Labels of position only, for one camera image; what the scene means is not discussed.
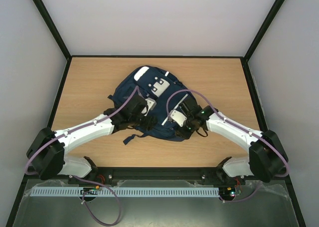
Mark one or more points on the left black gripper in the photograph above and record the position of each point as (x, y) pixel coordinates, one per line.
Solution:
(149, 123)

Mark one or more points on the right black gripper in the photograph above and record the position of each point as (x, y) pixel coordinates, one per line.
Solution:
(182, 131)

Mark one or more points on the navy blue backpack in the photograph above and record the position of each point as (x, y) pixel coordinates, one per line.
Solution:
(161, 86)

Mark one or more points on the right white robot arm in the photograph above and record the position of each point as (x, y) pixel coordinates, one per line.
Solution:
(266, 157)

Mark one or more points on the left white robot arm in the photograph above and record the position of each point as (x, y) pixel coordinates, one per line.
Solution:
(49, 152)

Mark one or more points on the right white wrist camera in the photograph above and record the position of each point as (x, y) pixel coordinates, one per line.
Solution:
(178, 117)

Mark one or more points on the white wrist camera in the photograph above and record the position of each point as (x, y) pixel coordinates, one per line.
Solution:
(178, 117)
(150, 106)

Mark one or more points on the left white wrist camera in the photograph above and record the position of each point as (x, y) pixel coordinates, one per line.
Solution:
(150, 106)

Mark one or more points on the light blue slotted cable duct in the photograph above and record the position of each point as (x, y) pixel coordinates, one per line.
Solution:
(147, 192)

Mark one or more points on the black aluminium frame rail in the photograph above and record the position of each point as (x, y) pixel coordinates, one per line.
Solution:
(206, 176)

